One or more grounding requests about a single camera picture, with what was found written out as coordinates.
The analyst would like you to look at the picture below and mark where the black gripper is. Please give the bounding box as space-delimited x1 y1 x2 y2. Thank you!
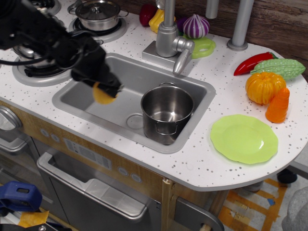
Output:
57 36 123 98

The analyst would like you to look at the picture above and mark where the yellow toy corn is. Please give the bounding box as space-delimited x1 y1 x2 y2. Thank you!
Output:
92 82 116 104

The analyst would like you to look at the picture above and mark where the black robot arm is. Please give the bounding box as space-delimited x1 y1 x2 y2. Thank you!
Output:
0 0 123 98

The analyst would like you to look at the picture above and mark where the grey toy sink basin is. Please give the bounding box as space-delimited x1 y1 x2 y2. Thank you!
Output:
52 53 216 154

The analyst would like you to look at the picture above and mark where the steel pot in sink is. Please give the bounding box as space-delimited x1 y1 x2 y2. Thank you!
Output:
141 82 194 145

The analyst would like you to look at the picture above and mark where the lidded steel pot rear burner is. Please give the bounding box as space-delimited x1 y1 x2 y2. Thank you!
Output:
67 0 128 31

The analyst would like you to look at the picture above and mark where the rear right stove burner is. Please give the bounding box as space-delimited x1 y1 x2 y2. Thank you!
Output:
68 18 127 45

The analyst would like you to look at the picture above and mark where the stove burner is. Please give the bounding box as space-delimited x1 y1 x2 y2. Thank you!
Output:
68 18 127 45
30 0 61 16
12 66 71 87

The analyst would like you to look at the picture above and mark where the silver toy faucet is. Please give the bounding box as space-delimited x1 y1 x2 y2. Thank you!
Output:
142 0 195 75

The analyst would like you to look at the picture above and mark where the front stove burner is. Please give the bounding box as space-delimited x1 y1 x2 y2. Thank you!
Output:
12 66 71 87

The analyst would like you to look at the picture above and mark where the yellow toy bell pepper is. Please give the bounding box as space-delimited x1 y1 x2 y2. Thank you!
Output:
149 9 165 33

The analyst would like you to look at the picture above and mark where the dark red toy vegetable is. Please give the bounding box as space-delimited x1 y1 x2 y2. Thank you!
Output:
139 4 157 26

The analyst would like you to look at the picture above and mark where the lidded steel saucepan front burner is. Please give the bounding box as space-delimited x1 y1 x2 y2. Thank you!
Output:
13 39 104 69

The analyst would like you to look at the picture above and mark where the green toy slice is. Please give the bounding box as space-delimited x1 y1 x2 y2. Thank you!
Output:
183 35 216 59

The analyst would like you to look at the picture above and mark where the rear left stove burner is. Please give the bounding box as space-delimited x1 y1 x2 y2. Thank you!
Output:
30 0 61 16

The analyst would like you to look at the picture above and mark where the purple striped toy onion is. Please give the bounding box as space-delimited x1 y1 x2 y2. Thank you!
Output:
183 14 210 39

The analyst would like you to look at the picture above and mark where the grey dishwasher door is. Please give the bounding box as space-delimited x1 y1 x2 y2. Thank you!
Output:
37 152 161 231

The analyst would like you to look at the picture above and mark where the grey support pole middle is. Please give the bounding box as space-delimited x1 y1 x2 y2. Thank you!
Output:
205 0 219 19

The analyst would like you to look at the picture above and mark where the grey support pole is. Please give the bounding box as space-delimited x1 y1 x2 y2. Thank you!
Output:
227 0 254 51
205 0 219 19

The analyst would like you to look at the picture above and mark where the red toy chili pepper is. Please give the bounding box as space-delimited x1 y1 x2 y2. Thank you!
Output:
233 52 278 76

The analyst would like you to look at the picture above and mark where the green plastic plate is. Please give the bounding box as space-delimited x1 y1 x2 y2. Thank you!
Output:
210 115 279 164

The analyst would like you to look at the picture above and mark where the grey support pole right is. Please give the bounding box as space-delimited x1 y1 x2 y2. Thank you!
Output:
227 0 254 51

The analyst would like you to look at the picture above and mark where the blue clamp tool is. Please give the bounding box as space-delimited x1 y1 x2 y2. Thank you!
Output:
0 181 42 212

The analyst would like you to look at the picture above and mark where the orange toy pumpkin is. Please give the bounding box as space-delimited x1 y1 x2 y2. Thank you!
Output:
245 72 286 105

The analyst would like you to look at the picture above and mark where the orange toy carrot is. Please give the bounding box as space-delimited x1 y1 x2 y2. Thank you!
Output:
265 88 290 123

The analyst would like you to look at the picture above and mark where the green toy bitter gourd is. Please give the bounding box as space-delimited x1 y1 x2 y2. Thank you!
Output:
250 59 306 80

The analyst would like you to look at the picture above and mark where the black caster wheel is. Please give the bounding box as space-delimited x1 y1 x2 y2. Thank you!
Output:
277 169 297 184

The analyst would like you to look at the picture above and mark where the grey cabinet door handle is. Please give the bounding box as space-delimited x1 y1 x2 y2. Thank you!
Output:
174 197 225 231

